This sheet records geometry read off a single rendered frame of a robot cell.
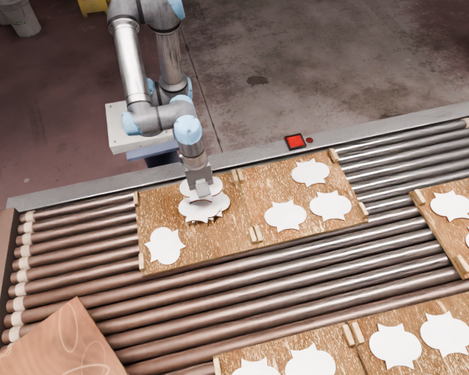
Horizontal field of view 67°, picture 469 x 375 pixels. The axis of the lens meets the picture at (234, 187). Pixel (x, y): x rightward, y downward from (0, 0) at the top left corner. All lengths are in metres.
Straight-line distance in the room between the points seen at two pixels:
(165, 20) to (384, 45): 2.92
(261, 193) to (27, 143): 2.41
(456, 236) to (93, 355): 1.21
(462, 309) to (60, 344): 1.18
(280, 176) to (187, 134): 0.54
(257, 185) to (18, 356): 0.93
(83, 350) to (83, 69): 3.12
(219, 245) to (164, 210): 0.26
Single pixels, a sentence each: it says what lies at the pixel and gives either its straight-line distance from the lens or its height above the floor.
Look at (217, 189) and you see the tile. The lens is 1.23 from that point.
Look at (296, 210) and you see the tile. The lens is 1.32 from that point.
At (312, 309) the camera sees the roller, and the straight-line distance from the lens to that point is 1.21.
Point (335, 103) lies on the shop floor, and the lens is 3.17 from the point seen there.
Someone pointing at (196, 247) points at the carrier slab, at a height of 0.94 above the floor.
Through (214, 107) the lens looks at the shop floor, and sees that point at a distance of 3.11.
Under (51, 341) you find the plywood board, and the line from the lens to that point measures 1.19.
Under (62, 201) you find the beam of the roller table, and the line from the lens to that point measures 1.58.
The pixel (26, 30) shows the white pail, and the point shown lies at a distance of 4.69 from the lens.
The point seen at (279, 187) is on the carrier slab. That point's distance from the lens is 1.38.
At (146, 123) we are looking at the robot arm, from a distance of 1.09.
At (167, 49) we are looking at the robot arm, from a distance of 1.38.
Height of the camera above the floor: 2.07
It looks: 55 degrees down
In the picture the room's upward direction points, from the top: 6 degrees counter-clockwise
